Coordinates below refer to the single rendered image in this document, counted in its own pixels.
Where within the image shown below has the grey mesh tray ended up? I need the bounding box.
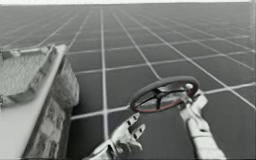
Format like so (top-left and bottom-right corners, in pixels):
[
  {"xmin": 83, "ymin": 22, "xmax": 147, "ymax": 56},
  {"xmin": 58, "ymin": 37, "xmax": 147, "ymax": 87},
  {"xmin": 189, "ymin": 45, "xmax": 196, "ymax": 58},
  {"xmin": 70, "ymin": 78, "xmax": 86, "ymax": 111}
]
[{"xmin": 0, "ymin": 45, "xmax": 58, "ymax": 107}]

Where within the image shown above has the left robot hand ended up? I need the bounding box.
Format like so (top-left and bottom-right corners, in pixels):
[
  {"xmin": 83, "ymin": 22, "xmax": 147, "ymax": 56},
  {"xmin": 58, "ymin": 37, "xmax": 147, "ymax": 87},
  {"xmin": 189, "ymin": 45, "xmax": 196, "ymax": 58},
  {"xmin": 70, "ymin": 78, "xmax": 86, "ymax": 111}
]
[{"xmin": 110, "ymin": 112, "xmax": 147, "ymax": 155}]

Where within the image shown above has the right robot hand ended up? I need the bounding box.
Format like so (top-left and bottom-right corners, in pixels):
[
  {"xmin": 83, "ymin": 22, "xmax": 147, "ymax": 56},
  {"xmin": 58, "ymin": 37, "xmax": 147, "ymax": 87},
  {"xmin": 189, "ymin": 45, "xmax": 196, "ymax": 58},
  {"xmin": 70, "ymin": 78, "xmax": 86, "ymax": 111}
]
[{"xmin": 178, "ymin": 83, "xmax": 209, "ymax": 123}]

